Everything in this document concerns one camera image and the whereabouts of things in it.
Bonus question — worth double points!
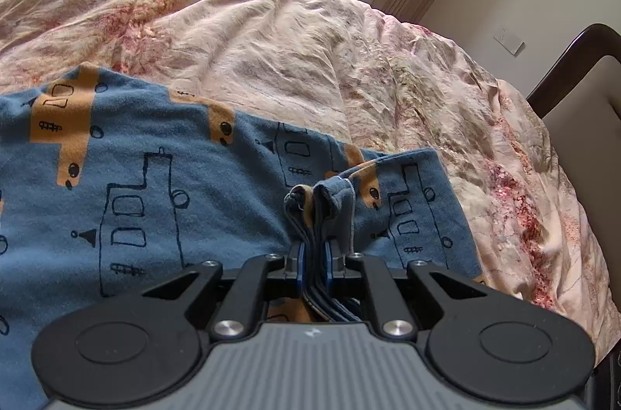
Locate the pink floral blanket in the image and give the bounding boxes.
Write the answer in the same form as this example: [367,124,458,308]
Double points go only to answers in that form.
[0,0,610,363]

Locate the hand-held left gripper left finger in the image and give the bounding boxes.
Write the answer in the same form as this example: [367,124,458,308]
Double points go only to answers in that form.
[141,242,306,339]

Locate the blue patterned pants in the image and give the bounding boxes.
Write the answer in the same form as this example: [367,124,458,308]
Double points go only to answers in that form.
[0,63,487,410]

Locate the dark wooden cushioned chair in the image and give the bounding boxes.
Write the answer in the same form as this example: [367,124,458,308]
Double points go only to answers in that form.
[526,23,621,372]

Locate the white wall socket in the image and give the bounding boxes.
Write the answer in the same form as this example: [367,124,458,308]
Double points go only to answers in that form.
[493,27,526,56]

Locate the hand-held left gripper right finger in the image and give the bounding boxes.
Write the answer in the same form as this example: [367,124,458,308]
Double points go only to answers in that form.
[324,242,492,339]

